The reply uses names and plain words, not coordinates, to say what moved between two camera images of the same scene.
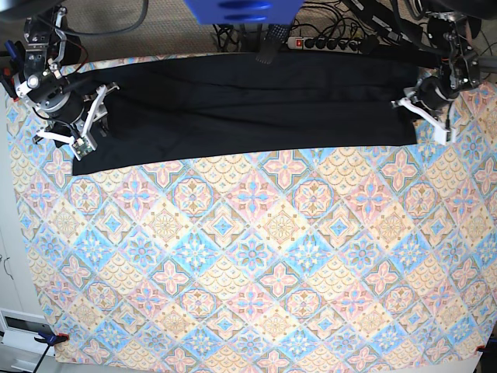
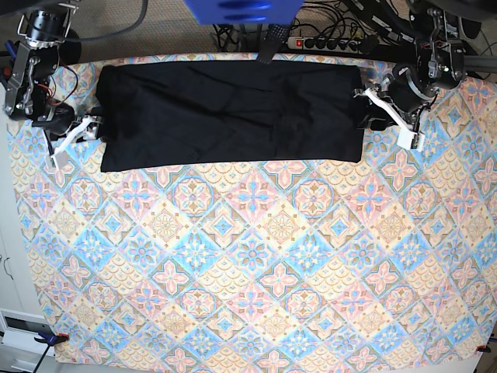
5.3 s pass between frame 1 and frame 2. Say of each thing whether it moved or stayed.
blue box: stayed
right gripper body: moved
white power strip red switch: stayed
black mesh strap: stayed
